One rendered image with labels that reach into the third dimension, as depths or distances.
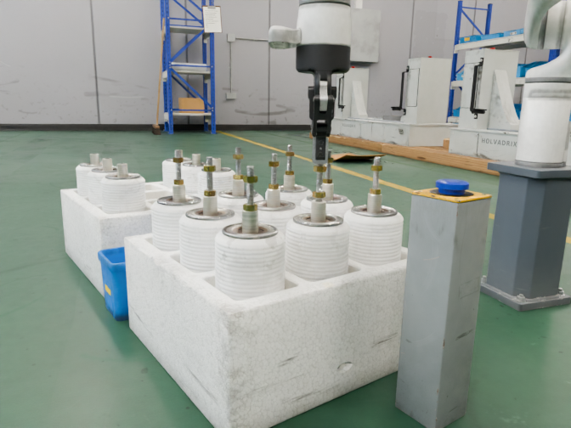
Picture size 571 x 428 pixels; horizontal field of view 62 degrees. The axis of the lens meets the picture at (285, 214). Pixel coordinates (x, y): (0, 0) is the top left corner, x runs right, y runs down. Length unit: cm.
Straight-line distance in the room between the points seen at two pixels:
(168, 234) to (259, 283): 25
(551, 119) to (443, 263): 57
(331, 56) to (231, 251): 29
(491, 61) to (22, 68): 556
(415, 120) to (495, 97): 81
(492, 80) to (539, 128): 259
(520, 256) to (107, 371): 84
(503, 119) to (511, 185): 248
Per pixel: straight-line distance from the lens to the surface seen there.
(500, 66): 375
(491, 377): 87
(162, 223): 83
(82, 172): 134
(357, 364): 76
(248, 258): 61
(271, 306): 61
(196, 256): 73
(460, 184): 63
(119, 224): 108
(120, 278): 97
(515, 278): 115
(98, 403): 78
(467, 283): 66
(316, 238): 68
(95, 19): 714
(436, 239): 62
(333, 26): 67
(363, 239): 76
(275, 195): 80
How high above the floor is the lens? 42
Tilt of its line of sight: 13 degrees down
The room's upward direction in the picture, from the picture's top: 1 degrees clockwise
